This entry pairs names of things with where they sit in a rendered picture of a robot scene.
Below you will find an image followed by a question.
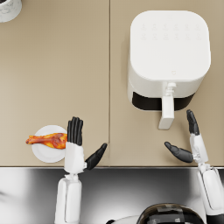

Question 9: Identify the roasted chicken drumstick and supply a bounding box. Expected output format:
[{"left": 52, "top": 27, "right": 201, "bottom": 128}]
[{"left": 25, "top": 132, "right": 68, "bottom": 151}]

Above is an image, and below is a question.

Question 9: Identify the white air fryer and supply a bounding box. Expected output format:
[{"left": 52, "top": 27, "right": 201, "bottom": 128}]
[{"left": 127, "top": 10, "right": 212, "bottom": 100}]

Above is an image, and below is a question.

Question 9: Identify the small white round plate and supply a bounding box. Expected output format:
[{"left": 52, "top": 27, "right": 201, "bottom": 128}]
[{"left": 31, "top": 124, "right": 68, "bottom": 164}]

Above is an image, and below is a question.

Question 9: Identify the white marbled round container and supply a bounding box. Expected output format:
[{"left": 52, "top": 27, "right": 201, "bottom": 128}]
[{"left": 0, "top": 0, "right": 23, "bottom": 24}]

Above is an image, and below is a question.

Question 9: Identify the air fryer drawer with handle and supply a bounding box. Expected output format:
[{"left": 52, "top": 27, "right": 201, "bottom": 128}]
[{"left": 131, "top": 81, "right": 196, "bottom": 130}]

